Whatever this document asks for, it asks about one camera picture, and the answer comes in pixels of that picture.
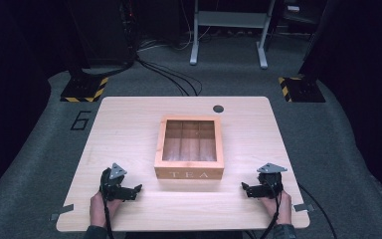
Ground wooden tea box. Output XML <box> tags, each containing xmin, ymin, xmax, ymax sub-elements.
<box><xmin>153</xmin><ymin>115</ymin><xmax>226</xmax><ymax>181</ymax></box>

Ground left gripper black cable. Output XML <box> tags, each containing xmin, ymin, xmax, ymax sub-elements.
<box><xmin>100</xmin><ymin>185</ymin><xmax>115</xmax><ymax>239</ymax></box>

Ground person's left hand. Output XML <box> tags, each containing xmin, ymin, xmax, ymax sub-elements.
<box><xmin>89</xmin><ymin>190</ymin><xmax>124</xmax><ymax>229</ymax></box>

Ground black cabinet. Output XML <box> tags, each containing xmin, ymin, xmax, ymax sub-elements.
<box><xmin>67</xmin><ymin>0</ymin><xmax>137</xmax><ymax>69</ymax></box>

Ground grey tape strip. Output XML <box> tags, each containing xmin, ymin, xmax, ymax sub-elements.
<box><xmin>49</xmin><ymin>203</ymin><xmax>75</xmax><ymax>222</ymax></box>
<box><xmin>292</xmin><ymin>202</ymin><xmax>315</xmax><ymax>213</ymax></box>

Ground black cable beside table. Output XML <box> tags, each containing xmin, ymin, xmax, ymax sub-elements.
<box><xmin>297</xmin><ymin>182</ymin><xmax>338</xmax><ymax>239</ymax></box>

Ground black floor cables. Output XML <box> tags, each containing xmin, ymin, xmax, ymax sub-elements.
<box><xmin>134</xmin><ymin>54</ymin><xmax>204</xmax><ymax>98</ymax></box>

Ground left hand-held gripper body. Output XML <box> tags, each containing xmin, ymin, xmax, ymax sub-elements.
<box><xmin>99</xmin><ymin>162</ymin><xmax>137</xmax><ymax>202</ymax></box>

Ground black striped stand base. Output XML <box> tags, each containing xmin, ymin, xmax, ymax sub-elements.
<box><xmin>60</xmin><ymin>75</ymin><xmax>109</xmax><ymax>104</ymax></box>
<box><xmin>277</xmin><ymin>75</ymin><xmax>326</xmax><ymax>104</ymax></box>

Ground white metal stand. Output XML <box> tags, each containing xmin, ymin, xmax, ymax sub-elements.
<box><xmin>189</xmin><ymin>0</ymin><xmax>277</xmax><ymax>71</ymax></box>

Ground person's right hand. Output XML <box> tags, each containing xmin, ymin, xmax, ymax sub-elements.
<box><xmin>261</xmin><ymin>189</ymin><xmax>293</xmax><ymax>226</ymax></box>

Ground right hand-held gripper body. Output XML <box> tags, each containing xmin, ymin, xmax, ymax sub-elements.
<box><xmin>256</xmin><ymin>162</ymin><xmax>288</xmax><ymax>200</ymax></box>

